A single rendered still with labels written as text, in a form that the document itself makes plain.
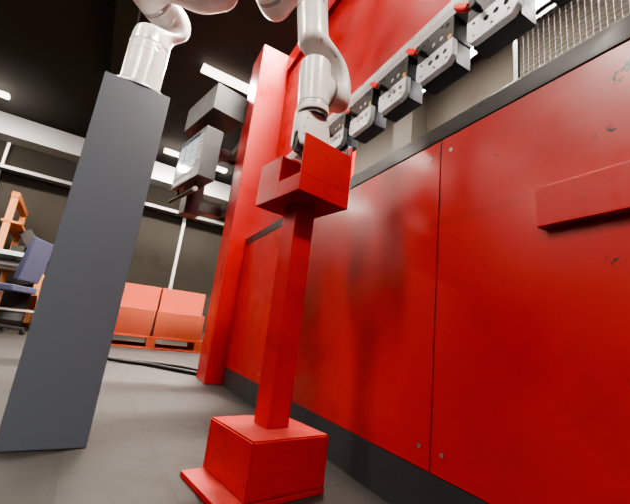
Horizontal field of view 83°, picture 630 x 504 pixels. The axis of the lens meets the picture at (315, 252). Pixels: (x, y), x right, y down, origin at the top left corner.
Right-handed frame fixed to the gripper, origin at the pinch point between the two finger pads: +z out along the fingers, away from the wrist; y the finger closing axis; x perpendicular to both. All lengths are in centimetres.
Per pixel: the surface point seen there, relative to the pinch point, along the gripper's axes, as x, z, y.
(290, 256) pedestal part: -2.2, 22.5, 2.9
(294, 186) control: 3.0, 6.6, 6.7
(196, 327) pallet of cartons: -325, 55, -103
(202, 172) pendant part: -146, -51, -25
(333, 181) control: 4.9, 2.8, -4.0
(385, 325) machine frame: 9.5, 38.1, -19.5
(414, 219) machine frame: 17.7, 11.7, -20.2
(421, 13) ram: 6, -70, -41
